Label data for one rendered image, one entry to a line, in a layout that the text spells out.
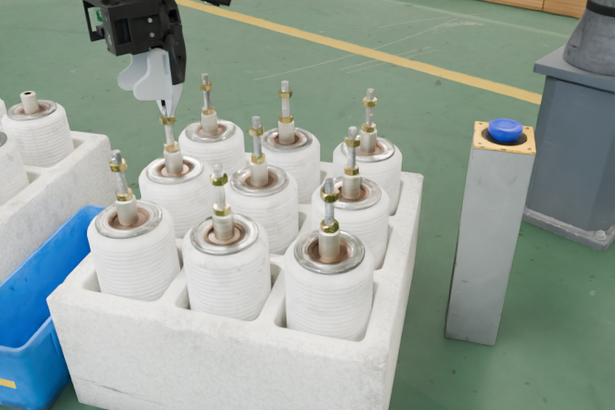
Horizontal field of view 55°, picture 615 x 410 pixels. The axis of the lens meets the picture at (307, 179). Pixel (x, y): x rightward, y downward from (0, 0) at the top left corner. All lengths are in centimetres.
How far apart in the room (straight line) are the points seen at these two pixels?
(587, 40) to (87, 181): 84
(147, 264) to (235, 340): 13
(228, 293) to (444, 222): 58
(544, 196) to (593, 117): 18
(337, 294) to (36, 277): 49
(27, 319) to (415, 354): 55
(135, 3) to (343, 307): 38
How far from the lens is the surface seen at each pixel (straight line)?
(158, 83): 71
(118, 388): 80
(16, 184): 96
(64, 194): 100
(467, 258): 81
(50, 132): 102
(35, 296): 94
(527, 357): 91
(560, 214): 115
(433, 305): 95
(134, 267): 69
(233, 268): 63
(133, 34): 67
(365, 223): 69
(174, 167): 78
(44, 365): 83
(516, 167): 73
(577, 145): 108
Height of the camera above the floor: 64
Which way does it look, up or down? 31 degrees down
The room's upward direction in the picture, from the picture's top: 1 degrees counter-clockwise
